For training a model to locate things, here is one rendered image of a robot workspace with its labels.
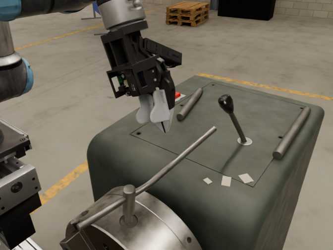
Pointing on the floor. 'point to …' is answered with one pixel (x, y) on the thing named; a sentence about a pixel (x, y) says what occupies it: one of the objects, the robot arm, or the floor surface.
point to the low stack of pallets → (187, 13)
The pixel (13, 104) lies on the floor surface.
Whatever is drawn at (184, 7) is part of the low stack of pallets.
